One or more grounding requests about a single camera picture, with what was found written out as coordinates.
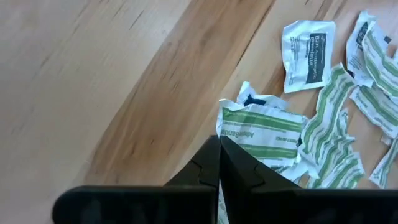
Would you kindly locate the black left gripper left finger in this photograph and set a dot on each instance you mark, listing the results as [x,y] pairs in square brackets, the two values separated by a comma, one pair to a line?
[202,168]

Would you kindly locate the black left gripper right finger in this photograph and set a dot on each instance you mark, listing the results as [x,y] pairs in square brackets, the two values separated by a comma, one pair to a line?
[242,171]

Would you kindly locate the green striped bandage wrapper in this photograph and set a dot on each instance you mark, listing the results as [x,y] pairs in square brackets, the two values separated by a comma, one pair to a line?
[264,130]
[339,168]
[326,115]
[376,109]
[379,59]
[384,165]

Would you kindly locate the white packet dark print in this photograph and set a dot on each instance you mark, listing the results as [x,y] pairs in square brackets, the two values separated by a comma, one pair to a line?
[306,56]
[356,53]

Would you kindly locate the small white packet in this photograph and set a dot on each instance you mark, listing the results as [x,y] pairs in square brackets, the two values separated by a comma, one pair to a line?
[252,96]

